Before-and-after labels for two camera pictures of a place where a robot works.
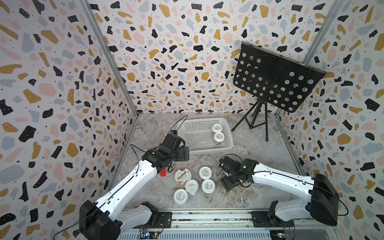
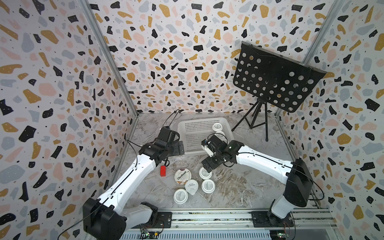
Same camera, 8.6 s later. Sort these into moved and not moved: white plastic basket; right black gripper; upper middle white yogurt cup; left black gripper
Moved: left black gripper; right black gripper
Not moved: upper middle white yogurt cup; white plastic basket
